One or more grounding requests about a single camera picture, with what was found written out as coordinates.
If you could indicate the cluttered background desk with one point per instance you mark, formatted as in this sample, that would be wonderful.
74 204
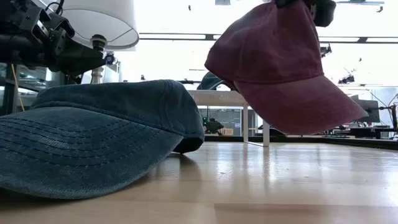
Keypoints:
367 130

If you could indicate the white metal shelf riser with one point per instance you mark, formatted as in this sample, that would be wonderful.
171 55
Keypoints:
217 98

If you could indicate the black ceiling spotlight cluster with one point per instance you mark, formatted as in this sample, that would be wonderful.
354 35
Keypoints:
346 79
325 50

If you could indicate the black table frame rail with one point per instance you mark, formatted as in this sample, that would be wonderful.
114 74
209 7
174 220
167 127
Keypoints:
311 140

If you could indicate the brown cardboard box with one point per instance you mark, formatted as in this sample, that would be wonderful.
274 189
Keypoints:
226 131

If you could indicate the white table lamp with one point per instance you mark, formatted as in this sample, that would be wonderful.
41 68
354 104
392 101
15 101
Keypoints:
109 18

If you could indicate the black overhead frame bar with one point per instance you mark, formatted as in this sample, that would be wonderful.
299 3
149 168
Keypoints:
186 36

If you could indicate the blue denim baseball cap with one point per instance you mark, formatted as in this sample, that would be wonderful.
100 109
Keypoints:
93 140

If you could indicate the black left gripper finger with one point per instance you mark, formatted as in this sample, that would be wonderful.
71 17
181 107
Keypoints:
81 60

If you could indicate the black computer monitor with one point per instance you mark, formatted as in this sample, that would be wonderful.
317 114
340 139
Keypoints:
370 110

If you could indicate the black background robot arm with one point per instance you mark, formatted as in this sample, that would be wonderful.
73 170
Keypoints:
214 125

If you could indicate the dark navy baseball cap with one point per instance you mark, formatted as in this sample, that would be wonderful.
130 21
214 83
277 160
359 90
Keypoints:
210 82

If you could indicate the maroon baseball cap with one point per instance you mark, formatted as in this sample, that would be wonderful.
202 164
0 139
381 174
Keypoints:
273 62

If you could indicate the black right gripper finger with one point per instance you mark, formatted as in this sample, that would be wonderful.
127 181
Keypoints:
325 12
292 3

